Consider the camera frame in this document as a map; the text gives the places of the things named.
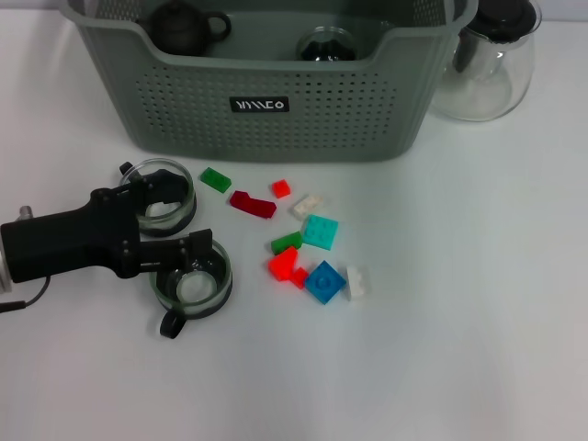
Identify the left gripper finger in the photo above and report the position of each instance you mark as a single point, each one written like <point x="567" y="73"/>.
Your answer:
<point x="161" y="255"/>
<point x="167" y="186"/>

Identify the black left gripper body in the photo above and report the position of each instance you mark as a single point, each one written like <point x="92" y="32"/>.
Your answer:
<point x="69" y="243"/>

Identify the glass teacup with black holder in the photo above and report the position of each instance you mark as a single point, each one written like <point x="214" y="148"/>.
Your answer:
<point x="158" y="212"/>
<point x="327" y="46"/>
<point x="197" y="289"/>

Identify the translucent green brick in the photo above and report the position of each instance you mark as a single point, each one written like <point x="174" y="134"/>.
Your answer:
<point x="215" y="179"/>

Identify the large red-orange toy brick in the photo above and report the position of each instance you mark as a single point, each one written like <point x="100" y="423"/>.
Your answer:
<point x="281" y="265"/>

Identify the green studded toy brick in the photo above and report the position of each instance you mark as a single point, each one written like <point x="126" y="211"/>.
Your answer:
<point x="287" y="242"/>

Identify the grey-green perforated storage bin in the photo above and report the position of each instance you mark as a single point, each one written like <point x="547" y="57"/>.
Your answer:
<point x="321" y="128"/>

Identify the dark red long brick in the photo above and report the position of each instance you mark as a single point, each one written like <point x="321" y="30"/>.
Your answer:
<point x="250" y="204"/>

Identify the small red toy brick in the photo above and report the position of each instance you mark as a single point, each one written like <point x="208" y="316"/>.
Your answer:
<point x="299" y="278"/>
<point x="281" y="188"/>

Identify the white toy brick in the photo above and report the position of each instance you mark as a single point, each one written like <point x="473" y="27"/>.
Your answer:
<point x="307" y="205"/>
<point x="358" y="282"/>

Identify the dark clay teapot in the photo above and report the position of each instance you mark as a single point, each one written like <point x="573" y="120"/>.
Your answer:
<point x="179" y="27"/>

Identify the teal square toy plate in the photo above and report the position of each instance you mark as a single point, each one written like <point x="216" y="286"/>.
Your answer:
<point x="320" y="232"/>

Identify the blue square toy plate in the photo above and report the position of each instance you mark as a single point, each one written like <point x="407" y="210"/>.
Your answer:
<point x="325" y="282"/>

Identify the glass carafe with black lid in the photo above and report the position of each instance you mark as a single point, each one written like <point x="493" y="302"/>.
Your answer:
<point x="487" y="92"/>

